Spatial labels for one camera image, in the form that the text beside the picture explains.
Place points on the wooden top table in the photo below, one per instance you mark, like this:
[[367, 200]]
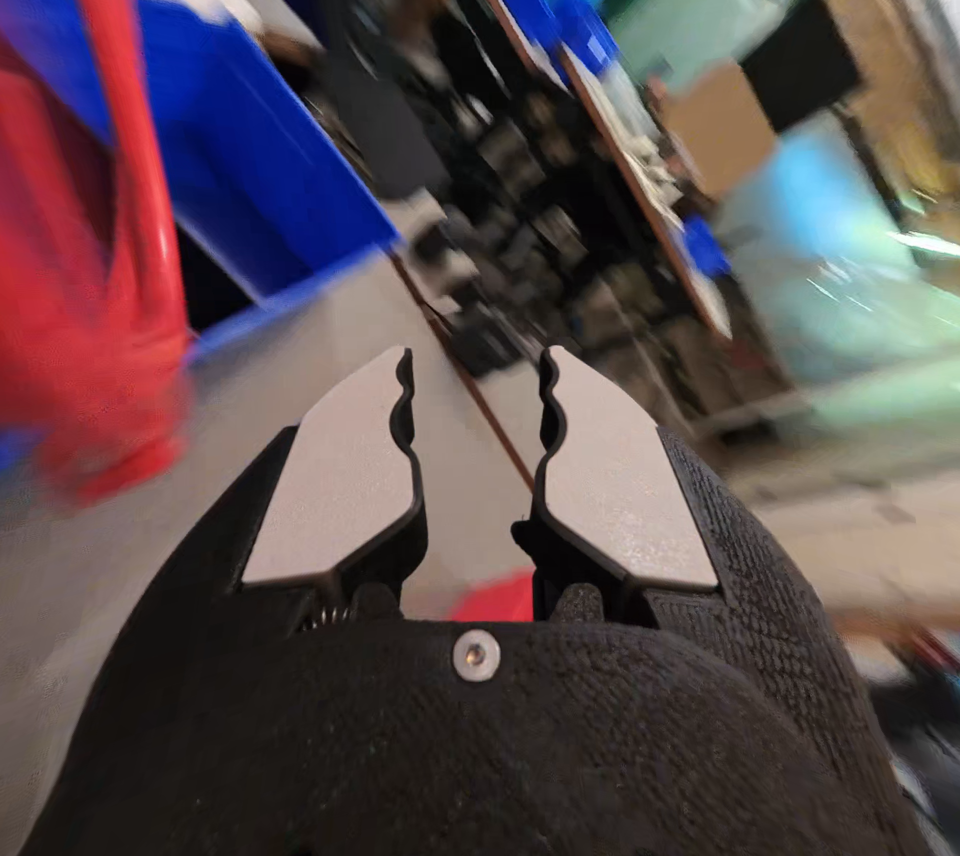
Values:
[[637, 181]]

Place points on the wooden sign board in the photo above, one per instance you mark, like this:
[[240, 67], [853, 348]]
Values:
[[720, 129]]

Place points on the black square panel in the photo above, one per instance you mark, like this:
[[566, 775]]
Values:
[[799, 65]]

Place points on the blue parts bin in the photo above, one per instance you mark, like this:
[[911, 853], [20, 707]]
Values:
[[589, 39], [529, 1]]

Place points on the black case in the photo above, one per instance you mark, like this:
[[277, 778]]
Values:
[[390, 136]]

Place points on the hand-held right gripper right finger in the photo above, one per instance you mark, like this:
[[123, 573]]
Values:
[[622, 496]]

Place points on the small blue bin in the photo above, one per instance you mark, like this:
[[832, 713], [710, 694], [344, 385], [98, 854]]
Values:
[[705, 247]]

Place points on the black bin divider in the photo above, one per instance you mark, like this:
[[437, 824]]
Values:
[[214, 279]]

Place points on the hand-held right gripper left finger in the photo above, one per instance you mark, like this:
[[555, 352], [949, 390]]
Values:
[[337, 489]]

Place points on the blue storage bin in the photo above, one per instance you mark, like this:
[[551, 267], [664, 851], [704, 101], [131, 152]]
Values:
[[247, 166]]

